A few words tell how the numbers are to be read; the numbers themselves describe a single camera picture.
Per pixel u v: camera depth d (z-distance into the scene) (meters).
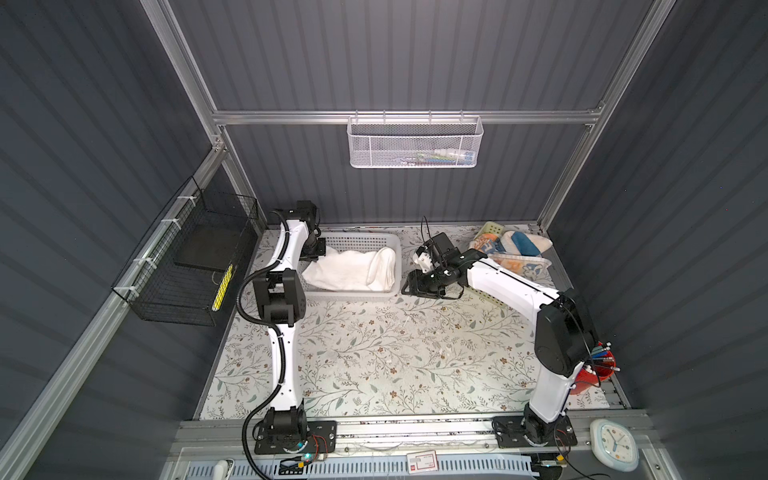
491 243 1.07
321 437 0.73
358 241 1.16
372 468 0.77
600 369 0.70
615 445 0.70
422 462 0.70
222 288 0.68
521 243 1.02
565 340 0.48
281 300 0.64
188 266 0.73
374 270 1.01
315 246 0.90
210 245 0.75
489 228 1.12
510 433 0.73
